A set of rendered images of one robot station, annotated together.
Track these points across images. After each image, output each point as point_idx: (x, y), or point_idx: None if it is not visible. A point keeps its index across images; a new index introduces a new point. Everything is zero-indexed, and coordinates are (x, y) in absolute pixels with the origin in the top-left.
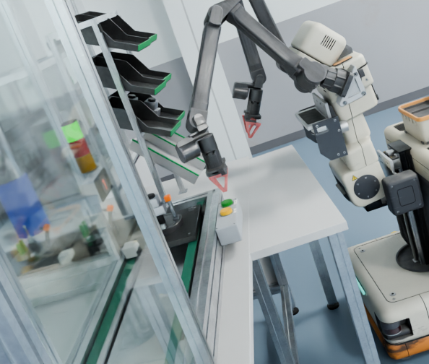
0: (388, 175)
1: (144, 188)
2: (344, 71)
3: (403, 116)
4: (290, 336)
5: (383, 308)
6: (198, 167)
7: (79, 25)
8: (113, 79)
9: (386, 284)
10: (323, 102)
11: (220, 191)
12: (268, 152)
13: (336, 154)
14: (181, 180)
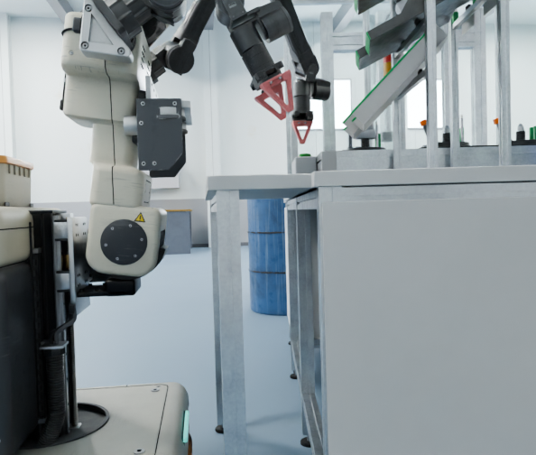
0: (83, 249)
1: None
2: None
3: (8, 171)
4: (314, 423)
5: (178, 384)
6: (356, 125)
7: None
8: None
9: (152, 399)
10: (157, 95)
11: (320, 155)
12: (264, 174)
13: (164, 171)
14: (429, 153)
